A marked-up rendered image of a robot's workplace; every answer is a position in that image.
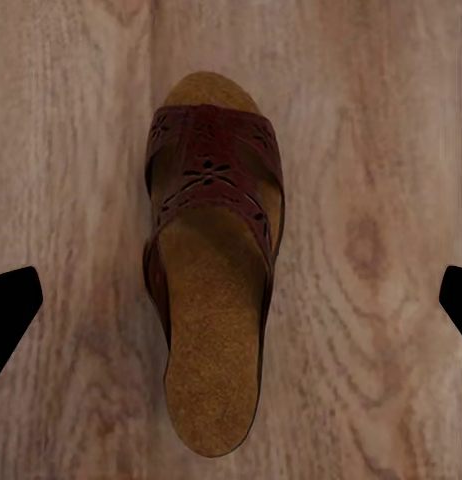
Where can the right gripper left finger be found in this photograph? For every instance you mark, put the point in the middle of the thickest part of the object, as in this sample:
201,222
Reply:
20,299

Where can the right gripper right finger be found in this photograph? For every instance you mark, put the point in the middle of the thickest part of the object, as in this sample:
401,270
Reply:
450,295

